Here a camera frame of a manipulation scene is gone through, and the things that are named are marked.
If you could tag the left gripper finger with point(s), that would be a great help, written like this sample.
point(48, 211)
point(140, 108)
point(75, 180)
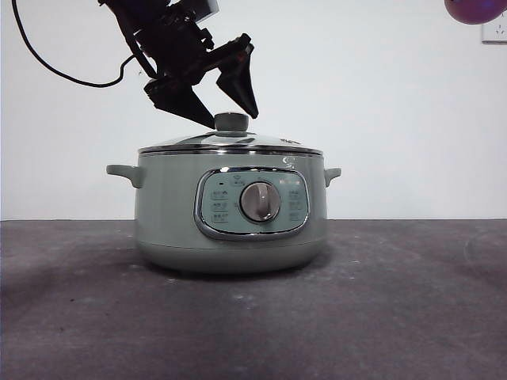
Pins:
point(174, 97)
point(239, 83)

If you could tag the glass lid with green knob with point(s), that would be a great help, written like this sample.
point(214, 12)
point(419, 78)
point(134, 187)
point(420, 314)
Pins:
point(231, 122)

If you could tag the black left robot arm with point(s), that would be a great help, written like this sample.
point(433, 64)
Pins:
point(170, 43)

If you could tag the pale green electric pot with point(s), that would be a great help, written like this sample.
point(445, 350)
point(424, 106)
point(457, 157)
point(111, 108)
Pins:
point(166, 210)

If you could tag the dark purple rounded blob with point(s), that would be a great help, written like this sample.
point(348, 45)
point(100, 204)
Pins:
point(473, 11)

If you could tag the pale grey camera box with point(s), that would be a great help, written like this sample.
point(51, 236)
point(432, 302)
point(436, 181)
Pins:
point(206, 8)

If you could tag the white wall socket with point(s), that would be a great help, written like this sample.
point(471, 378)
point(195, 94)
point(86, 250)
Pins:
point(495, 33)

